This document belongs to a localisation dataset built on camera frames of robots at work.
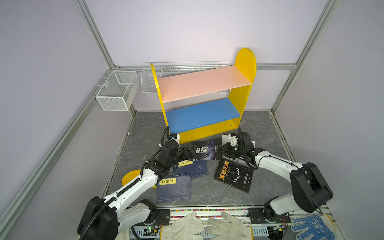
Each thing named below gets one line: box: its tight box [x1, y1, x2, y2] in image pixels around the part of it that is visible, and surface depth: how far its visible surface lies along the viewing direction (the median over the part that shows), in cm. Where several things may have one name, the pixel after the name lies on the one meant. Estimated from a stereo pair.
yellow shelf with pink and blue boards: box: [150, 48, 257, 144], surface depth 87 cm
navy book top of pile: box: [176, 160, 209, 179], surface depth 90 cm
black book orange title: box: [213, 159, 254, 193], surface depth 88 cm
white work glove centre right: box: [204, 211, 252, 240], surface depth 72 cm
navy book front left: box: [156, 173, 192, 203], surface depth 83 cm
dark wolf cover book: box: [192, 139, 222, 161], surface depth 90 cm
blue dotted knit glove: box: [290, 214, 337, 240], surface depth 72 cm
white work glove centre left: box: [160, 211, 205, 240], surface depth 72 cm
